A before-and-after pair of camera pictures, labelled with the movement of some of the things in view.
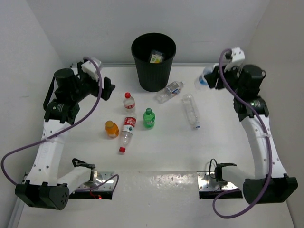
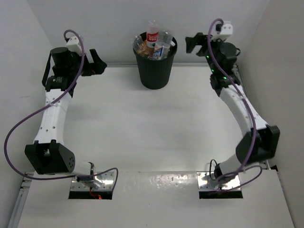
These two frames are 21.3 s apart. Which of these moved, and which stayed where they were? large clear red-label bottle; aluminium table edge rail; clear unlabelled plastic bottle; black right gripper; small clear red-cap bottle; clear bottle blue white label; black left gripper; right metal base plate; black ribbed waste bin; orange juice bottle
Moved: black right gripper; clear bottle blue white label; large clear red-label bottle; orange juice bottle; clear unlabelled plastic bottle; black left gripper; small clear red-cap bottle
Stayed: aluminium table edge rail; black ribbed waste bin; right metal base plate
